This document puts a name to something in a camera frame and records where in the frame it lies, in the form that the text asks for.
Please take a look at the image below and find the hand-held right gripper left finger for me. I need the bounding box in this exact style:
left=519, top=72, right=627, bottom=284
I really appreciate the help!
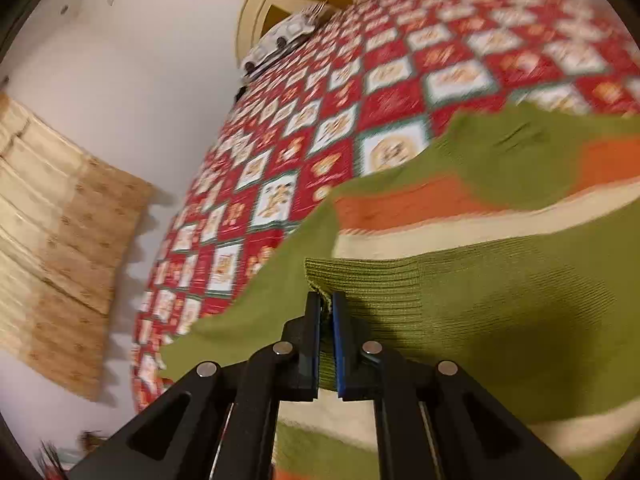
left=66, top=291, right=322, bottom=480

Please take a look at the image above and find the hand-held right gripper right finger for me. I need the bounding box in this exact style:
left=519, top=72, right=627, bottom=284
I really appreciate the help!
left=332, top=292, right=583, bottom=480

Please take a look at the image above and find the beige patterned curtain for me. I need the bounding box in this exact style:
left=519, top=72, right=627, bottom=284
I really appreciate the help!
left=0, top=91, right=156, bottom=403

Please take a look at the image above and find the green striped knit sweater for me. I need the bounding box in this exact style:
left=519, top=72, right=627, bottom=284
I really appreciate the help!
left=161, top=102, right=640, bottom=480

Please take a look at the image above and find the white patterned pillow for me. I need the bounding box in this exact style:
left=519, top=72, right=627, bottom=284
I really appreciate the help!
left=241, top=2, right=331, bottom=81

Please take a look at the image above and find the dark clutter pile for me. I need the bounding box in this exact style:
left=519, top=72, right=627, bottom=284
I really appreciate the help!
left=37, top=430, right=108, bottom=480

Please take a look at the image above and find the cream round headboard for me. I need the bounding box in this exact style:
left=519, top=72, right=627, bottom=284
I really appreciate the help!
left=235, top=0, right=381, bottom=68

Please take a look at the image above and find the red checkered printed blanket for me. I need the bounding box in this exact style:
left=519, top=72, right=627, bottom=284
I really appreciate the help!
left=131, top=0, right=640, bottom=413

